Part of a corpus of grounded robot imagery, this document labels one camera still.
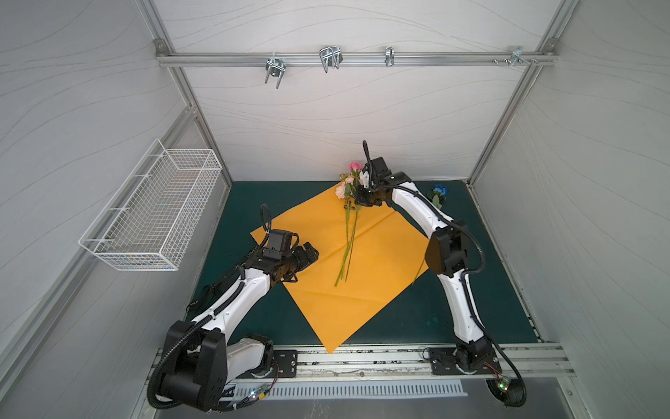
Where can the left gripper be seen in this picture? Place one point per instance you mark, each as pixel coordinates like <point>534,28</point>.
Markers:
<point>303,260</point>

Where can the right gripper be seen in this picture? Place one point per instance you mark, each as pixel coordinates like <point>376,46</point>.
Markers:
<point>370,190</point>

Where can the dark pink fake flower stem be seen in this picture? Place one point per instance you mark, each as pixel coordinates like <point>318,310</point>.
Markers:
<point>355,169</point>

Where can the peach fake flower stem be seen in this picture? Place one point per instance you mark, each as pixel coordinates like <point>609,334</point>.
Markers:
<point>340,193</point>

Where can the blue fake flower stem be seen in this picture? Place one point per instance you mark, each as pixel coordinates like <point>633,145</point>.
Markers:
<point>440,192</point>

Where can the orange wrapping paper sheet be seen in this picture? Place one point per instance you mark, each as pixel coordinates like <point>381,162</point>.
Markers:
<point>387,258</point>

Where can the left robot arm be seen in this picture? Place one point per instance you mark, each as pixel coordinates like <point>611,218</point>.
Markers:
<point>198,360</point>

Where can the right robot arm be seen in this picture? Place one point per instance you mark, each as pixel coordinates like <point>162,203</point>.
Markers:
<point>446,256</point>

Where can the middle metal U-bolt clamp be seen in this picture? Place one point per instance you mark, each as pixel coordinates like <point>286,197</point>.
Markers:
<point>330,57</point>

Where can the metal u-bolt clamp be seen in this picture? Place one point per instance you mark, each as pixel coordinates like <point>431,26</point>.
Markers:
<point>330,57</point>
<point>275,68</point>

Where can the left metal U-bolt clamp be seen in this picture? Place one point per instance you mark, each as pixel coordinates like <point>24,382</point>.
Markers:
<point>275,68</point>

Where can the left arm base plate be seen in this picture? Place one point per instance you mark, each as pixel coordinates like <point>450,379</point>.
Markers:
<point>282,364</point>

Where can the small metal hook bracket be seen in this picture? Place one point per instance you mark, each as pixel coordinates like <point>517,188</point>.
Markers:
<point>389,56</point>

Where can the white slotted cable duct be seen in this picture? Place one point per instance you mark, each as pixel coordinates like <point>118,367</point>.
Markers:
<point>366,390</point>

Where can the white wire basket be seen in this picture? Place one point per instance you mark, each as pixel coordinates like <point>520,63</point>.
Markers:
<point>148,223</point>

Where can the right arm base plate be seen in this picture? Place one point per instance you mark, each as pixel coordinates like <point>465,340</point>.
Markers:
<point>442,362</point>

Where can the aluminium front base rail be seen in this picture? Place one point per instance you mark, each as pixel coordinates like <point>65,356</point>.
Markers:
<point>371,363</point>

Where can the aluminium cross rail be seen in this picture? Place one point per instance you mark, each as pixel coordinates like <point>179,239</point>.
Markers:
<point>168,58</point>

